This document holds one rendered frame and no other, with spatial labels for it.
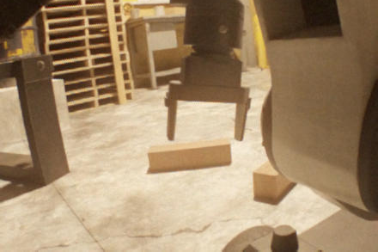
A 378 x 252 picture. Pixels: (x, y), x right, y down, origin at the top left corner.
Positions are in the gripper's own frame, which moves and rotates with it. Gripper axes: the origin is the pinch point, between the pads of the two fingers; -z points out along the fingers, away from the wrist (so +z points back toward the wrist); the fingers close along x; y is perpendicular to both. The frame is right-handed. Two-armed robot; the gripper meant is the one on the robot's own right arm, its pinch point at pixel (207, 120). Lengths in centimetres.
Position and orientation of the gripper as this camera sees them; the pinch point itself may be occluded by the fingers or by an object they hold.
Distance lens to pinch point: 48.9
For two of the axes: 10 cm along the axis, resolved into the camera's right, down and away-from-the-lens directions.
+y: 2.0, 1.5, -9.7
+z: 0.7, -9.9, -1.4
